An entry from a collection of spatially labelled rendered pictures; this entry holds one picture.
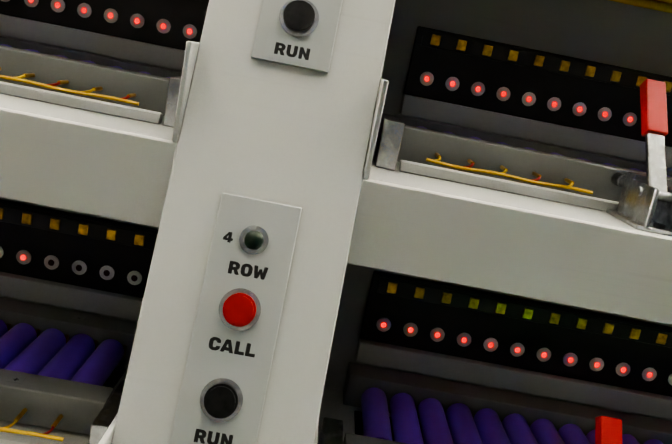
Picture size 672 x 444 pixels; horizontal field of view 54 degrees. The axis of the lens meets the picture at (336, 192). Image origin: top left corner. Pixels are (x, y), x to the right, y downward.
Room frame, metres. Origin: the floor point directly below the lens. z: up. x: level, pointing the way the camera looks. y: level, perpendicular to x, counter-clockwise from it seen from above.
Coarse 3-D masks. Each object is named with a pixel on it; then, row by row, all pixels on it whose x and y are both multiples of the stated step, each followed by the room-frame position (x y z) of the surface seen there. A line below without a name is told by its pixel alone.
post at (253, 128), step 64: (256, 0) 0.32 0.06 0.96; (384, 0) 0.32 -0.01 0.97; (256, 64) 0.32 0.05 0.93; (192, 128) 0.32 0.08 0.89; (256, 128) 0.32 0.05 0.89; (320, 128) 0.32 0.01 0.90; (192, 192) 0.32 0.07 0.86; (256, 192) 0.32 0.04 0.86; (320, 192) 0.32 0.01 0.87; (192, 256) 0.32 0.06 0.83; (320, 256) 0.32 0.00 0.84; (192, 320) 0.32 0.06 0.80; (320, 320) 0.32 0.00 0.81; (128, 384) 0.32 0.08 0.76; (320, 384) 0.32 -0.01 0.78
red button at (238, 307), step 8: (232, 296) 0.32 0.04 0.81; (240, 296) 0.32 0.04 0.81; (248, 296) 0.32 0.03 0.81; (224, 304) 0.32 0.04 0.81; (232, 304) 0.32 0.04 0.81; (240, 304) 0.32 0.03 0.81; (248, 304) 0.32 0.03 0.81; (224, 312) 0.32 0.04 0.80; (232, 312) 0.32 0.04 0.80; (240, 312) 0.32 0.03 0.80; (248, 312) 0.32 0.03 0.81; (232, 320) 0.32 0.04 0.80; (240, 320) 0.32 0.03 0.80; (248, 320) 0.32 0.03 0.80
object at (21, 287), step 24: (0, 288) 0.49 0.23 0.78; (24, 288) 0.49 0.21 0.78; (48, 288) 0.49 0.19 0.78; (72, 288) 0.49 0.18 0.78; (96, 312) 0.49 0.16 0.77; (120, 312) 0.49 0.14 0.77; (120, 384) 0.40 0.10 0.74; (0, 432) 0.39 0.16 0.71; (72, 432) 0.40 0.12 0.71; (96, 432) 0.36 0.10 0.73
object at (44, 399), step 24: (0, 384) 0.39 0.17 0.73; (24, 384) 0.39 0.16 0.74; (48, 384) 0.40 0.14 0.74; (72, 384) 0.40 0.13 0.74; (0, 408) 0.39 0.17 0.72; (24, 408) 0.39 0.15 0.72; (48, 408) 0.39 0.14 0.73; (72, 408) 0.39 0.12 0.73; (96, 408) 0.39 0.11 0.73; (24, 432) 0.37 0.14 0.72; (48, 432) 0.38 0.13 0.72
